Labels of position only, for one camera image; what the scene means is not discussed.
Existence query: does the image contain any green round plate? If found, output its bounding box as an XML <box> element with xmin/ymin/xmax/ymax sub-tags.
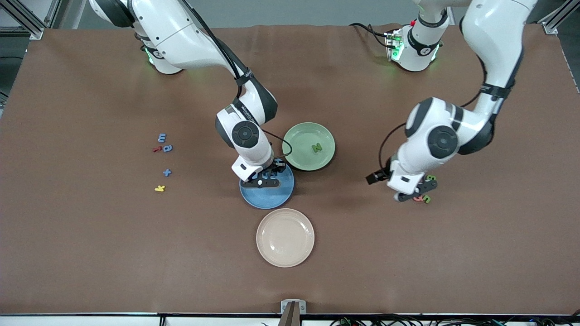
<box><xmin>282</xmin><ymin>122</ymin><xmax>336</xmax><ymax>172</ymax></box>

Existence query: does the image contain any blue round plate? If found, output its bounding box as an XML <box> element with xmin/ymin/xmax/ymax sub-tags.
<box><xmin>239</xmin><ymin>156</ymin><xmax>295</xmax><ymax>210</ymax></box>

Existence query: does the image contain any beige round plate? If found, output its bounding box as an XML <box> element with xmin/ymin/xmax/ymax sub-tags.
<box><xmin>256</xmin><ymin>208</ymin><xmax>315</xmax><ymax>268</ymax></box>

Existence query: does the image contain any brown table cover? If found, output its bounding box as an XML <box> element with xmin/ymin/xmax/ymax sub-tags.
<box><xmin>0</xmin><ymin>24</ymin><xmax>580</xmax><ymax>315</ymax></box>

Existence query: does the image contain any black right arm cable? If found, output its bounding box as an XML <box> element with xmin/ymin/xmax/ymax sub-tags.
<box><xmin>181</xmin><ymin>0</ymin><xmax>293</xmax><ymax>160</ymax></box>

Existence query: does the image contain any grey vertical post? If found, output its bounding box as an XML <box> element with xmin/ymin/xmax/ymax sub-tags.
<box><xmin>277</xmin><ymin>302</ymin><xmax>303</xmax><ymax>326</ymax></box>

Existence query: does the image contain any black base cable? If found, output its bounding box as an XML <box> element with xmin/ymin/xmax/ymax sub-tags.
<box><xmin>349</xmin><ymin>22</ymin><xmax>391</xmax><ymax>48</ymax></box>

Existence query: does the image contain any white table edge rail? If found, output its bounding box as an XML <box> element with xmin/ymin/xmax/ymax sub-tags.
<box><xmin>0</xmin><ymin>314</ymin><xmax>580</xmax><ymax>326</ymax></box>

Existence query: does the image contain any silver aluminium frame profile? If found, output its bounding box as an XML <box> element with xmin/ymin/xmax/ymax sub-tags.
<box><xmin>0</xmin><ymin>0</ymin><xmax>44</xmax><ymax>40</ymax></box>
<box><xmin>539</xmin><ymin>0</ymin><xmax>574</xmax><ymax>35</ymax></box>

